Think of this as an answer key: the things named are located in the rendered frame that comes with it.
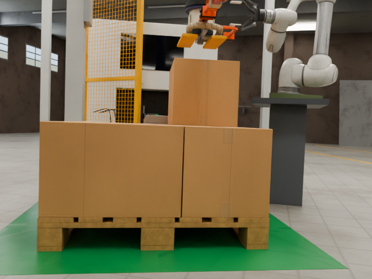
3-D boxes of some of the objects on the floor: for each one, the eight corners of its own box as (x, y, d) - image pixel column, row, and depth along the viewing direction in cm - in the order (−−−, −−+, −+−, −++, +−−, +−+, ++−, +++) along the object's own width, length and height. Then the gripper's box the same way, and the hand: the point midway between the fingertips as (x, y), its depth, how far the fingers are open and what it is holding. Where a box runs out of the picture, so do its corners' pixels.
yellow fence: (75, 169, 391) (78, -24, 382) (81, 169, 400) (86, -21, 391) (137, 178, 347) (143, -41, 338) (143, 177, 356) (149, -36, 346)
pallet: (83, 194, 266) (83, 174, 265) (213, 195, 279) (214, 176, 278) (36, 252, 147) (37, 217, 146) (268, 249, 160) (269, 217, 159)
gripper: (267, -7, 215) (232, -10, 212) (264, 34, 216) (230, 32, 213) (262, -3, 222) (229, -6, 220) (261, 37, 224) (227, 35, 221)
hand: (231, 13), depth 217 cm, fingers open, 13 cm apart
